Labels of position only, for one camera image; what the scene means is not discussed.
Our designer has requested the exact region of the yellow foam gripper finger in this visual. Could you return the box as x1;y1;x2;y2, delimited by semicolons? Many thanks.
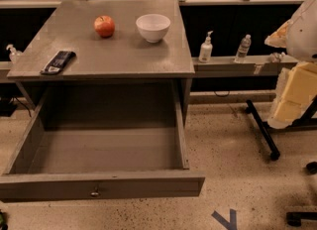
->
267;62;317;129
264;20;290;49

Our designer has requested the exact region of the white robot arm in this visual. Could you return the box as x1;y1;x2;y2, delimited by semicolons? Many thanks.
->
264;0;317;129

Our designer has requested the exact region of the grey cabinet with top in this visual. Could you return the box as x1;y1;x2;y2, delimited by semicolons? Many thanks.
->
8;0;194;122

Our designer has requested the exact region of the metal drawer knob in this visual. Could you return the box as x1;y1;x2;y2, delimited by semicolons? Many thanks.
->
90;188;100;197

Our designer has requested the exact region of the open grey top drawer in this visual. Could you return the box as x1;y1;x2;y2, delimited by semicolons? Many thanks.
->
0;80;205;202

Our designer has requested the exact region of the crumpled plastic wrapper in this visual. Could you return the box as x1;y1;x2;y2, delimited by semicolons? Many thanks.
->
268;53;286;62

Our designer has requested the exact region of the clear water bottle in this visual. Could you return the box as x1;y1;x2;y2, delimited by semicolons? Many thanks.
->
235;34;252;63

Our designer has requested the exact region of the black metal stand leg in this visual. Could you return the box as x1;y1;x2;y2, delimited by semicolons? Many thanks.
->
246;97;317;161

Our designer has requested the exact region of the white pump lotion bottle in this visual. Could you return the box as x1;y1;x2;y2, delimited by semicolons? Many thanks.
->
198;31;213;63

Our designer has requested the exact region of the black caster wheel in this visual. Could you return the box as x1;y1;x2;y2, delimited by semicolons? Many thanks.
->
306;162;317;174

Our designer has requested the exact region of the white bowl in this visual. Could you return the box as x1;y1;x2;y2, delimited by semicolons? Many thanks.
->
136;14;170;43

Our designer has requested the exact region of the black chair base leg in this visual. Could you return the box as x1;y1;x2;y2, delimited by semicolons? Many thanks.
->
286;212;317;227

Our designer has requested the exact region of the blue tape floor mark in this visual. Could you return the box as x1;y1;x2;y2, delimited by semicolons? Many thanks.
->
212;209;238;230

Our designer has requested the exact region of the red apple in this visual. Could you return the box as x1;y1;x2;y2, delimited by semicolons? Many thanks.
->
94;16;115;38

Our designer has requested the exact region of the clear pump sanitizer bottle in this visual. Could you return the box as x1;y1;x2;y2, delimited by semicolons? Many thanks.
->
6;44;22;63

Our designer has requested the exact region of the grey metal ledge rail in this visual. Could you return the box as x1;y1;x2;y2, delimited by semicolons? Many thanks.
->
192;56;297;78

